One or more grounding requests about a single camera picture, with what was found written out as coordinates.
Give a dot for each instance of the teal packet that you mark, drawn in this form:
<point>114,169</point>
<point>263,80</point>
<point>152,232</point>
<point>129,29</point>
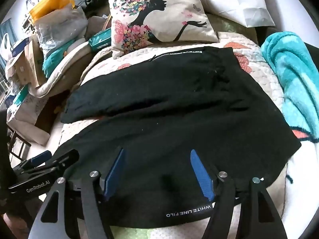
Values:
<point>53,59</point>

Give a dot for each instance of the quilted heart pattern bedspread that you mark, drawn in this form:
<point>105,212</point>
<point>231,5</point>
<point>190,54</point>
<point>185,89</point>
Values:
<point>261,74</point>

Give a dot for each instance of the green tissue pack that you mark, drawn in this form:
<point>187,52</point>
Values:
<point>101,41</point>

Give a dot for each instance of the black pants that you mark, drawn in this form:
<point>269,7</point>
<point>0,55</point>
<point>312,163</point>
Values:
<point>174,99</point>

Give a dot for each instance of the white pillow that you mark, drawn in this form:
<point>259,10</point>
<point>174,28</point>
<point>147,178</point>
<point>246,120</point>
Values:
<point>236,2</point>

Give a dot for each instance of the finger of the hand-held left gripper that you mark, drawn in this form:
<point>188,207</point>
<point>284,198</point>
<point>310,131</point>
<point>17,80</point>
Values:
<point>39,157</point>
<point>65,158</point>

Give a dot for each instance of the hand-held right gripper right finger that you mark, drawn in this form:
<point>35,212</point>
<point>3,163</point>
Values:
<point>201,176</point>

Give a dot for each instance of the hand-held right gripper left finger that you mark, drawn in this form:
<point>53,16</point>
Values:
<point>115,174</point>

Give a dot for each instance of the teal printed fleece blanket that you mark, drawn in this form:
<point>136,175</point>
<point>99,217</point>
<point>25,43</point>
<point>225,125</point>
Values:
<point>296,79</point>

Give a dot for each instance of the white cushion pad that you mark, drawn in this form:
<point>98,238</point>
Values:
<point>64,72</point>

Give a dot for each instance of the white plastic bag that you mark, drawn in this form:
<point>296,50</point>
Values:
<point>6,47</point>

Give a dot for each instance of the floral silhouette printed pillow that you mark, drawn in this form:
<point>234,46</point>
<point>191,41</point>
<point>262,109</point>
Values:
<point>159,17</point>

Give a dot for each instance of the clear plastic bag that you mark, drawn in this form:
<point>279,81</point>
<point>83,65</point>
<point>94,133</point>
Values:
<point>62,29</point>

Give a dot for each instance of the white paper bag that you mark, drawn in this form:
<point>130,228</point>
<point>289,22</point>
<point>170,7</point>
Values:
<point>27,119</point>

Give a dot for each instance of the yellow bag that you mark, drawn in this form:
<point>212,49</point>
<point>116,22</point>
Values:
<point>51,5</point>

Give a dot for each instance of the cardboard box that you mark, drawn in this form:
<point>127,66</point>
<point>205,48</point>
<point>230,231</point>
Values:
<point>30,59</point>

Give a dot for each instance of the wooden stool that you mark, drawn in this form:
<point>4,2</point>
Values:
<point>18,142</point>

